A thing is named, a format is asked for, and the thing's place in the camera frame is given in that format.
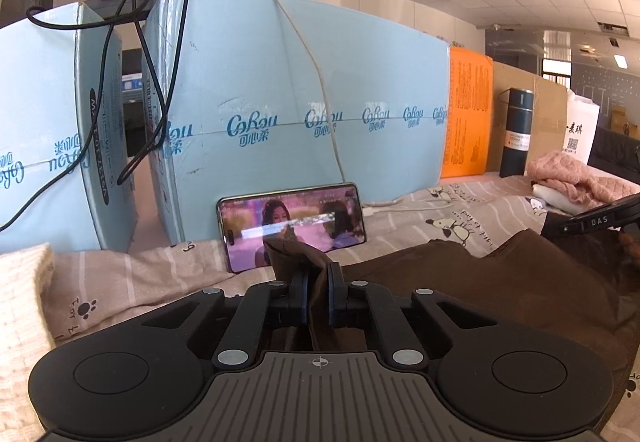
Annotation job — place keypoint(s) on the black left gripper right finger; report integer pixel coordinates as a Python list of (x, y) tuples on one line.
[(373, 309)]

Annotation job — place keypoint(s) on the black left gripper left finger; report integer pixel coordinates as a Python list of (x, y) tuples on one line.
[(263, 309)]

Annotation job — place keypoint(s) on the brown button vest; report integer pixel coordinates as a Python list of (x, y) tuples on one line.
[(584, 288)]

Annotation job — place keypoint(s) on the pink knitted sweater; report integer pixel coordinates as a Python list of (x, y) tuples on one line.
[(572, 178)]

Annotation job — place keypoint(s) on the smartphone playing video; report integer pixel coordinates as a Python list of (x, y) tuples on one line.
[(324, 217)]

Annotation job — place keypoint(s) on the brown cardboard box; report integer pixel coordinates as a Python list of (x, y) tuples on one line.
[(549, 113)]

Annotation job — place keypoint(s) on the dark blue vacuum bottle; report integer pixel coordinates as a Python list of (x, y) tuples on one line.
[(519, 124)]

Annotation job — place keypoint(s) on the orange cardboard box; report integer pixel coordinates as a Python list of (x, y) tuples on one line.
[(471, 92)]

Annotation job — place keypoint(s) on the large light blue box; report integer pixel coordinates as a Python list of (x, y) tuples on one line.
[(261, 96)]

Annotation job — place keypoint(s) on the cream knitted sweater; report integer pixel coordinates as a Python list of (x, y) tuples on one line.
[(25, 337)]

